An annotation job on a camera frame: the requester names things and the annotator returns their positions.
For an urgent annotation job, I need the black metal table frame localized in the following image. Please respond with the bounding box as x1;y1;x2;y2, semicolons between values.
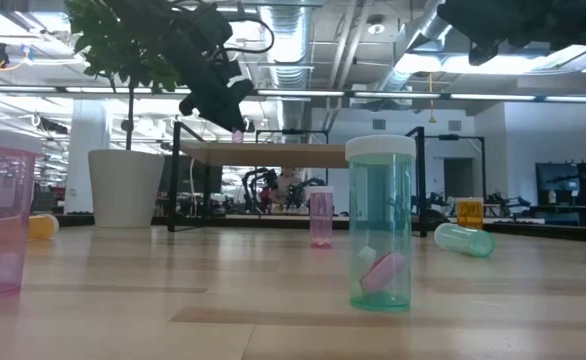
55;212;586;244

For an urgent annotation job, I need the green plant in white pot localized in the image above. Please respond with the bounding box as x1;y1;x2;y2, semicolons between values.
64;0;184;229

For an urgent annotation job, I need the green medicine bottle white cap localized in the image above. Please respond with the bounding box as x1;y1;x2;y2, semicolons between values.
345;134;417;314
433;222;497;259

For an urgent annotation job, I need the large orange medicine bottle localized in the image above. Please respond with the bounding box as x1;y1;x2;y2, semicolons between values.
455;196;485;231

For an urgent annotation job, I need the person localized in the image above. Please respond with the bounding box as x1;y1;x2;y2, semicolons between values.
272;167;302;206

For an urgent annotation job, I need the black wall display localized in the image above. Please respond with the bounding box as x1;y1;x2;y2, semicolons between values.
535;158;586;207

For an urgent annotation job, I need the wooden shelf black frame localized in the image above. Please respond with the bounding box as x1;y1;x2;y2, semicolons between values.
167;122;427;239

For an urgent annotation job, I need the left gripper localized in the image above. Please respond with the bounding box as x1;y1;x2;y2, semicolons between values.
165;34;257;134

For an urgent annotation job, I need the small orange medicine bottle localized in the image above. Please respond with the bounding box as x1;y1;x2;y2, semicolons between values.
26;213;60;241

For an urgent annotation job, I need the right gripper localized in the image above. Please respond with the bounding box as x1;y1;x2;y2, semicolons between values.
436;0;586;67

